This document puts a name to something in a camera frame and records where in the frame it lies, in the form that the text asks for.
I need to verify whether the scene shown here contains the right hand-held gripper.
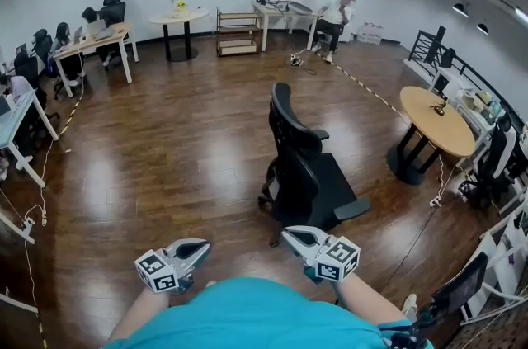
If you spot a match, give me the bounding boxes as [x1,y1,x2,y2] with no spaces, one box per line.
[281,225,361,285]

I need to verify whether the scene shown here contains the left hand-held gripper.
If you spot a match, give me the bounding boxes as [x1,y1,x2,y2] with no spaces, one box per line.
[134,238,212,295]

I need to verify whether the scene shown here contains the black mesh office chair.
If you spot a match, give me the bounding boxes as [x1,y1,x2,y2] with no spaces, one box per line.
[257,82,371,248]

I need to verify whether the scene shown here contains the person's right forearm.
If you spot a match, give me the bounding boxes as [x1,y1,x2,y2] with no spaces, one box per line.
[333,276,408,326]

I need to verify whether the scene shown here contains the person's left forearm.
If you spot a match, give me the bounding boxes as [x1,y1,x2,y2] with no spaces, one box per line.
[107,287,171,342]

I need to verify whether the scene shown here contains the black and white office chair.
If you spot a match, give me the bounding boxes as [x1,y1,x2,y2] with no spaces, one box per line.
[460,114,519,210]

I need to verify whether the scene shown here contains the person's teal shirt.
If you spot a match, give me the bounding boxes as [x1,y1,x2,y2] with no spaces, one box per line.
[98,276,434,349]

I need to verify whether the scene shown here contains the black mounted monitor screen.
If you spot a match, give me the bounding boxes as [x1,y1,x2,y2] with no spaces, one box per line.
[432,252,490,318]

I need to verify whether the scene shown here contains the yellow black striped floor tape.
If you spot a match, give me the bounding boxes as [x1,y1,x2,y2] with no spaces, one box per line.
[315,52,413,126]
[57,99,82,138]

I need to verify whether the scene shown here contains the round wooden table black base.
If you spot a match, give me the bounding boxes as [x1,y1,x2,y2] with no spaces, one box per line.
[386,86,477,186]

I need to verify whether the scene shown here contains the small brass table lamp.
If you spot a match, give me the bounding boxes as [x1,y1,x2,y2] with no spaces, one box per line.
[428,98,449,118]

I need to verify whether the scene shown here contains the white metal shelving rack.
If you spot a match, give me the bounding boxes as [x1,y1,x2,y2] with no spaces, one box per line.
[460,190,528,323]

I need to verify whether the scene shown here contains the wooden shelf cart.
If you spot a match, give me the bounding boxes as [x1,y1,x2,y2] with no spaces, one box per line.
[215,7,262,58]

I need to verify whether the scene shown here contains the row of clear water jugs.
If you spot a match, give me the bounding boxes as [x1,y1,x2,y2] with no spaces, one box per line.
[356,21,384,45]

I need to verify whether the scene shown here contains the black metal railing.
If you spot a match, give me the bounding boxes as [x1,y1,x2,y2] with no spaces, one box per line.
[412,29,512,121]

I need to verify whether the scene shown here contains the grey padded case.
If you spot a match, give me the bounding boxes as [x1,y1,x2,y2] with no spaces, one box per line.
[287,1,314,15]

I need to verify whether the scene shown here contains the wooden desk white legs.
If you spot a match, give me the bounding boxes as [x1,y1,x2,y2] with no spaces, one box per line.
[53,21,139,98]

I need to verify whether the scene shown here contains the round white table black leg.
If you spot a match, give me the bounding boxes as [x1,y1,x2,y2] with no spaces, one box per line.
[148,7,210,63]

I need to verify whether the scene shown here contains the silver laptop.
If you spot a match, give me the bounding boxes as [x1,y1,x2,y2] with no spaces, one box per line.
[86,19,113,41]

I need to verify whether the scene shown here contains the black floor cable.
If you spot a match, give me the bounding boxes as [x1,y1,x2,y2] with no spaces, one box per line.
[385,206,438,295]

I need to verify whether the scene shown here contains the white power cable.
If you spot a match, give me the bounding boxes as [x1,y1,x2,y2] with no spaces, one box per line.
[436,155,447,200]
[39,50,86,216]

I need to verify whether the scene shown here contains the black upright post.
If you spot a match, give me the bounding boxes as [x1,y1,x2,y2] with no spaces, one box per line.
[424,25,447,66]

